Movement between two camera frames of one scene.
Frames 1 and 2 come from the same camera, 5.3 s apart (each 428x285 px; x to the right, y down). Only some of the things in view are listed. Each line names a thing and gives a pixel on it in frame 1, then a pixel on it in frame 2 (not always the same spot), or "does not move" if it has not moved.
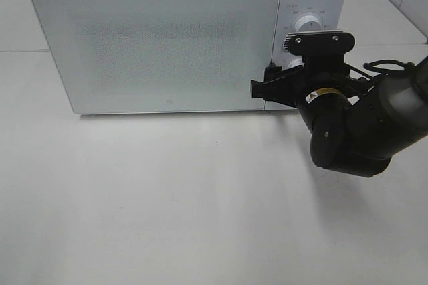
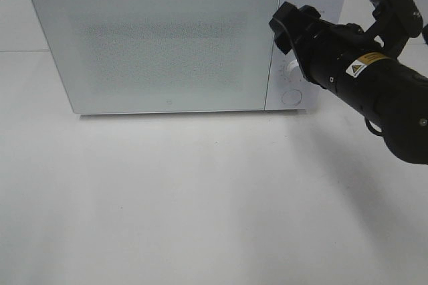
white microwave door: (160, 47) does not move
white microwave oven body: (180, 38) does not move
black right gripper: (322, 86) to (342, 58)
